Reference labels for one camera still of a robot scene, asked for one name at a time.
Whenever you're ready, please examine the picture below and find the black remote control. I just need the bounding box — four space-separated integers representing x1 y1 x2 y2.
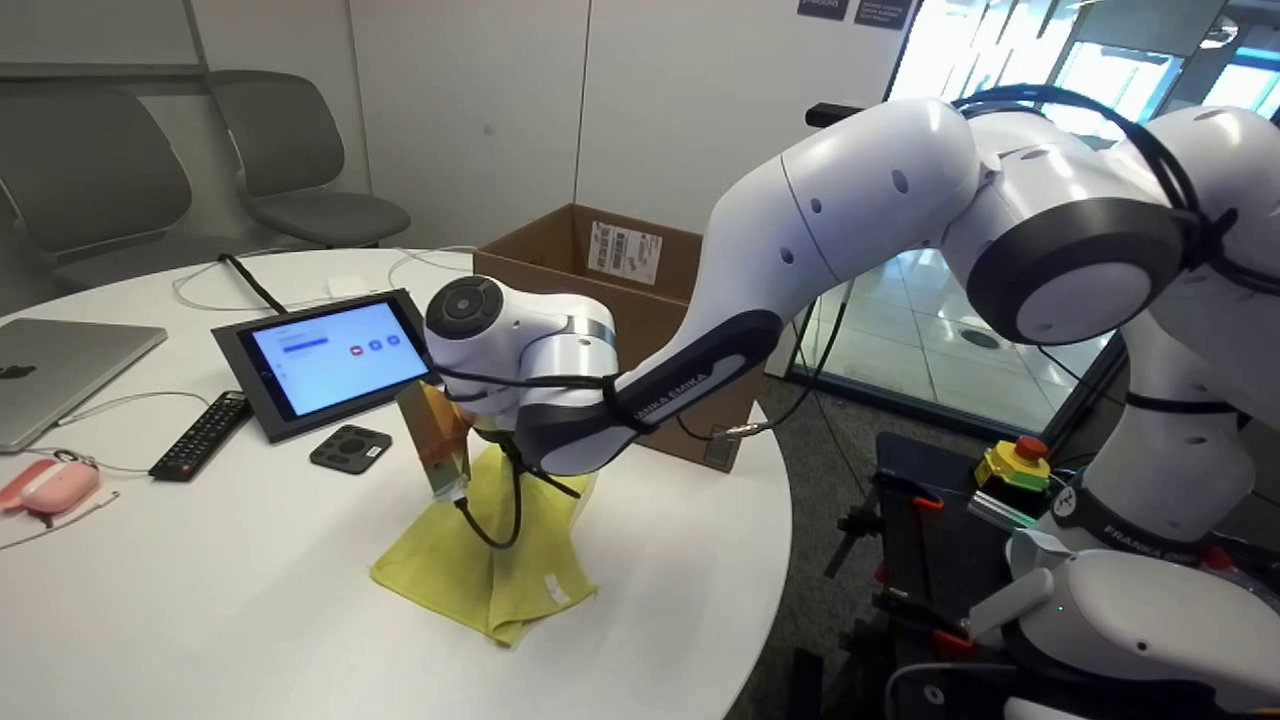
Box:
142 389 255 490

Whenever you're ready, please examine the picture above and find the white curved plastic housing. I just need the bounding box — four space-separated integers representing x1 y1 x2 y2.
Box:
961 540 1280 720

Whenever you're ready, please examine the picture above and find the black tablet with blue screen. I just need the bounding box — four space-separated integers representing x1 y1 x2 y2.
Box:
208 285 460 448

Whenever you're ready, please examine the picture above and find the black equipment cart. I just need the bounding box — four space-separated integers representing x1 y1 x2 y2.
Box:
783 424 1070 720

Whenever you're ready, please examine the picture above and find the yellow red emergency stop button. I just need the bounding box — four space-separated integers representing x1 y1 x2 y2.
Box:
967 433 1061 501

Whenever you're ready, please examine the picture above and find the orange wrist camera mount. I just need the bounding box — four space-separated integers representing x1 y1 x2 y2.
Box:
394 376 480 507

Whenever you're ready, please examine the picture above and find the silver closed laptop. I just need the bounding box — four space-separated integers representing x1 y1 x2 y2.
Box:
0 317 171 460

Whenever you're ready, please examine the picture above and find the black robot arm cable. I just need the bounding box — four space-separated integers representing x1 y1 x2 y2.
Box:
431 81 1236 552

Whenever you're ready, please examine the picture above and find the grey office chair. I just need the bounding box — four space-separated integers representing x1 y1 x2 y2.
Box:
198 67 414 254
0 76 194 293

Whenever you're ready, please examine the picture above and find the pink computer mouse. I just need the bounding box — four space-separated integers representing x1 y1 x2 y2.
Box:
0 454 104 522

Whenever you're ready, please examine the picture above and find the black table cable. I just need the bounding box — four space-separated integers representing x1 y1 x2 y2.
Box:
214 247 292 320

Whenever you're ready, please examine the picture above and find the brown cardboard box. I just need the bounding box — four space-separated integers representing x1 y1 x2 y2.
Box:
469 202 791 477

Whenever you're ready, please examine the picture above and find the yellow towel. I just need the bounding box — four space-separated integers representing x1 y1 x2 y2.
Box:
367 437 601 652

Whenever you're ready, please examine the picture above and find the small black square device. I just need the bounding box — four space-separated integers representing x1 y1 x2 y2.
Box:
303 422 394 481

